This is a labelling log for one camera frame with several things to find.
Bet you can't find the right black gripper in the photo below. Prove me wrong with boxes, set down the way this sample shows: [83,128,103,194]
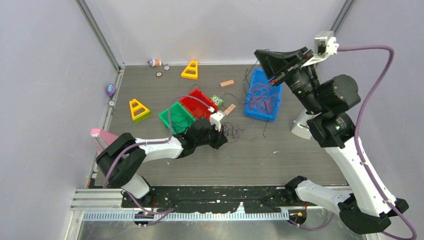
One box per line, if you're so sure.
[254,46,325,115]

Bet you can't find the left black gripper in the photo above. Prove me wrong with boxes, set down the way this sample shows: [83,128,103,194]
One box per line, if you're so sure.
[195,122,228,150]

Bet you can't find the purple wire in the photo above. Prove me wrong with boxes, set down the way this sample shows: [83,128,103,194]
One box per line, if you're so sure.
[221,122,244,144]

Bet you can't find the orange wire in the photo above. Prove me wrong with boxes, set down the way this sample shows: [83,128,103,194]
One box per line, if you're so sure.
[250,82,279,114]
[248,82,280,115]

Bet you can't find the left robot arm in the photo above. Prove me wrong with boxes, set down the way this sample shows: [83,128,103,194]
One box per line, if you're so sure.
[95,118,228,207]

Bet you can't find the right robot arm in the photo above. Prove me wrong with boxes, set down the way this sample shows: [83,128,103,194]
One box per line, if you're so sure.
[254,45,409,235]

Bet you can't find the blue plastic bin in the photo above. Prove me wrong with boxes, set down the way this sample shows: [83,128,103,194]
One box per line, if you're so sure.
[244,68,283,122]

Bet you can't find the wooden block near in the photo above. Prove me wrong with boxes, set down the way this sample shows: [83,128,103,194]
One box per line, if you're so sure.
[224,104,236,116]

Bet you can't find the wooden block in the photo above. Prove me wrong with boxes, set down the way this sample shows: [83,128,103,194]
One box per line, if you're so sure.
[224,104,236,116]
[219,79,235,88]

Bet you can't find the green small toy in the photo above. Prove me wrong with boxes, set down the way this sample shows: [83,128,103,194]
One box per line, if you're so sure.
[210,94,225,107]

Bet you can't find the red plastic bin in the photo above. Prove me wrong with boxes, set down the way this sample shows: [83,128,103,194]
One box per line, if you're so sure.
[179,88,218,119]

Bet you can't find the green plastic bin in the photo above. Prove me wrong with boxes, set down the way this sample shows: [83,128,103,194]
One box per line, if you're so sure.
[169,101,196,134]

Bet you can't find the wooden block far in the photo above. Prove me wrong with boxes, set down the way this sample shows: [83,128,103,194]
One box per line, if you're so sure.
[219,79,235,88]

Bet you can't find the white tape dispenser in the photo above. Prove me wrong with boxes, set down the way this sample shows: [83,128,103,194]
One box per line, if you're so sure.
[291,109,314,140]

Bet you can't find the yellow triangle block far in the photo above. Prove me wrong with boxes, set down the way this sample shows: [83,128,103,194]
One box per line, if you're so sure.
[180,60,199,80]

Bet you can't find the yellow triangle block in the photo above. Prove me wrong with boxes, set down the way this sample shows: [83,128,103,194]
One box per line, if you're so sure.
[180,60,199,80]
[129,98,152,124]

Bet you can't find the yellow triangle block near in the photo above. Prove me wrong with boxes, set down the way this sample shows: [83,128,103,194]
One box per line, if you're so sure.
[129,98,152,124]

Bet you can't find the small figurine toy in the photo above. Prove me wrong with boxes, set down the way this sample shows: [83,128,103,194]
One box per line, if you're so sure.
[147,58,162,67]

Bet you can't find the pink tape dispenser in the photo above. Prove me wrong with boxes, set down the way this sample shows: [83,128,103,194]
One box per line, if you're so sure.
[90,128,119,156]

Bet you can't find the purple round toy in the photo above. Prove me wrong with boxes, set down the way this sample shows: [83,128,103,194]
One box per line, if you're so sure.
[105,83,117,97]

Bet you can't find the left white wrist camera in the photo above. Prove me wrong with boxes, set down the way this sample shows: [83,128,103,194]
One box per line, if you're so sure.
[209,110,227,132]

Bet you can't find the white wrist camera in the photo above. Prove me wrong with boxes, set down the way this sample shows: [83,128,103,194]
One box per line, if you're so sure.
[302,31,339,67]
[209,110,227,132]

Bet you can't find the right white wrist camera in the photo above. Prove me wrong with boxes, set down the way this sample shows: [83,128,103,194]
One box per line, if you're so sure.
[302,31,339,67]

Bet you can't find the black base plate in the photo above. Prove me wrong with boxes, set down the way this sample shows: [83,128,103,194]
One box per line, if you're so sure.
[121,185,312,214]

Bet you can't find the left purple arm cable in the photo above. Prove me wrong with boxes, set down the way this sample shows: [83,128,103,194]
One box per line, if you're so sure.
[102,95,216,229]

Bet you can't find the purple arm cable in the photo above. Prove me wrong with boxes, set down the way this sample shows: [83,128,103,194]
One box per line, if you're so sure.
[102,95,216,229]
[288,45,418,240]

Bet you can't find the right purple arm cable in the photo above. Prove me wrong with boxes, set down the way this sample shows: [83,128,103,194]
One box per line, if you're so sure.
[288,45,418,240]

